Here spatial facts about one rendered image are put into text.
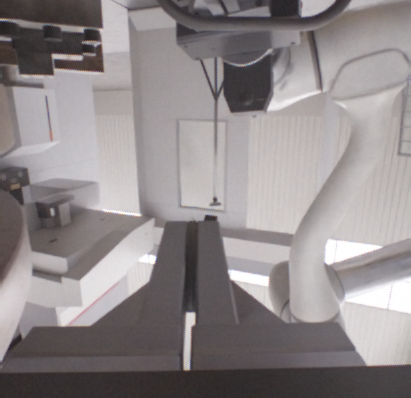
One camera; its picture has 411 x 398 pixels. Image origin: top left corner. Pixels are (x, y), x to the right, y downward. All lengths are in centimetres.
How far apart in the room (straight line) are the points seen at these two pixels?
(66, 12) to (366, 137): 110
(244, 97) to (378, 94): 20
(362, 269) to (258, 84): 62
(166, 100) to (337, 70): 299
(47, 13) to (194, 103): 217
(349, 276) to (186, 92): 276
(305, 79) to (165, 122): 299
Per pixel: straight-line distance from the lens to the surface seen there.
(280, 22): 32
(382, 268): 90
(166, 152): 345
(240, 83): 39
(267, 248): 322
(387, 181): 1395
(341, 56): 49
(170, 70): 341
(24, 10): 133
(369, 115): 52
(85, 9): 133
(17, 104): 420
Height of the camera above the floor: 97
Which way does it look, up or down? 15 degrees up
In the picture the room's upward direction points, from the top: 180 degrees clockwise
